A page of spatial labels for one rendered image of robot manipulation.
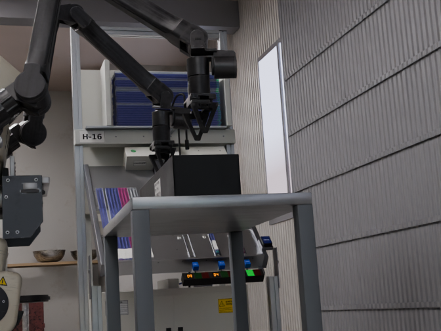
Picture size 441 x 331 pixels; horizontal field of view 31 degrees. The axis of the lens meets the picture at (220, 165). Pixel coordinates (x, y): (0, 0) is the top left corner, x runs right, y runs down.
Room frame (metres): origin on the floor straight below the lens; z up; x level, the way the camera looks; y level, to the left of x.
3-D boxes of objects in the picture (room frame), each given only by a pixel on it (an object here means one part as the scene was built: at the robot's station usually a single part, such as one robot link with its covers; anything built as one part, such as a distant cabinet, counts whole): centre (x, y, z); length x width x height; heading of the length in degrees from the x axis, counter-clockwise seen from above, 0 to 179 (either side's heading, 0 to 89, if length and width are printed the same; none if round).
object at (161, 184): (2.24, 0.11, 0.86); 0.57 x 0.17 x 0.11; 15
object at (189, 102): (1.93, 0.04, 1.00); 0.07 x 0.07 x 0.09; 14
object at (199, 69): (1.96, 0.04, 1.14); 0.07 x 0.06 x 0.07; 94
